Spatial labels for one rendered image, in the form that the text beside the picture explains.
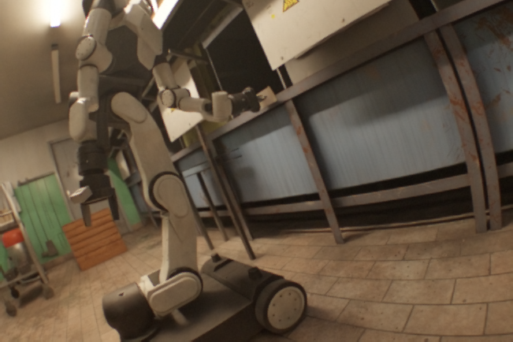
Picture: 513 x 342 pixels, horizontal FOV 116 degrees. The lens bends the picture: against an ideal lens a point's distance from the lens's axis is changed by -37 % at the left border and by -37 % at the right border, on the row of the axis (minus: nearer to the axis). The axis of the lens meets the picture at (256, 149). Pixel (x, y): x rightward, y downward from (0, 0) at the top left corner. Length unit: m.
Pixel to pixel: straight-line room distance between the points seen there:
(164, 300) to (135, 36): 0.95
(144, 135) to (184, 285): 0.54
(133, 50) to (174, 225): 0.65
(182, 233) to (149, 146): 0.33
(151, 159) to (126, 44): 0.44
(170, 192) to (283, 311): 0.57
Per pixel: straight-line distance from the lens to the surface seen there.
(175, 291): 0.93
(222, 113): 1.04
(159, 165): 0.92
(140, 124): 0.92
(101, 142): 0.71
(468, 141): 1.02
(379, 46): 1.03
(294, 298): 0.95
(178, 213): 0.88
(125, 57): 0.98
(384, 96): 1.09
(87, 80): 0.82
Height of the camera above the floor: 0.65
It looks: 1 degrees down
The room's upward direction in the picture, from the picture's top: 22 degrees counter-clockwise
